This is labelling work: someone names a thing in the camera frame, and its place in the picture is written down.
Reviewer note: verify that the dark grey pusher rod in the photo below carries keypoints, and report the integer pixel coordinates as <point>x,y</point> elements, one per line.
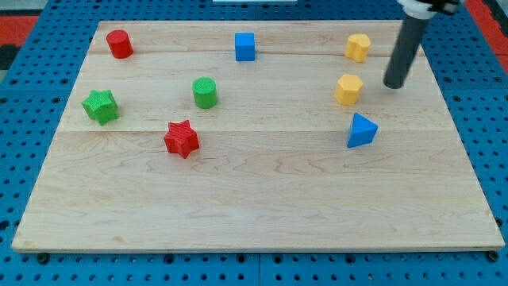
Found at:
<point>404,52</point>

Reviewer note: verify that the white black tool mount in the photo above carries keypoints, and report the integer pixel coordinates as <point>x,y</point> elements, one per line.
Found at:
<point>426,9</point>

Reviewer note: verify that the blue cube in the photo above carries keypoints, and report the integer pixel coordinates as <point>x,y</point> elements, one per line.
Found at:
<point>245,47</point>

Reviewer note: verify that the wooden board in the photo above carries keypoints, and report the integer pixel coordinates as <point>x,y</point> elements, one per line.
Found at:
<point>273,172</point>

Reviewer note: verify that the yellow heart block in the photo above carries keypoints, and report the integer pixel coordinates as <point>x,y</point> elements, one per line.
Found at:
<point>357,47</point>

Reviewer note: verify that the yellow hexagon block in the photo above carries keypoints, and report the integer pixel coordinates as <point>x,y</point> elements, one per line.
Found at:
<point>348,89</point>

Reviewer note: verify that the blue triangle block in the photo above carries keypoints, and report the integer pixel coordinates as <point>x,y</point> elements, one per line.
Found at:
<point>362,131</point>

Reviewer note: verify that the green cylinder block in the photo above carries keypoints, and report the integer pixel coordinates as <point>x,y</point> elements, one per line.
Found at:
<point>204,92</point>

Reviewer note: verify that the red star block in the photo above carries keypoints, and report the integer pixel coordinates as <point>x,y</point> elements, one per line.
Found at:
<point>181,138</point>

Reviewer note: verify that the red cylinder block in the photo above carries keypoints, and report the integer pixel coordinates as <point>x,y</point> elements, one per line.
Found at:
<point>119,43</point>

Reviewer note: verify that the green star block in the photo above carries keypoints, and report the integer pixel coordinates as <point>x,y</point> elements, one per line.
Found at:
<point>101,106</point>

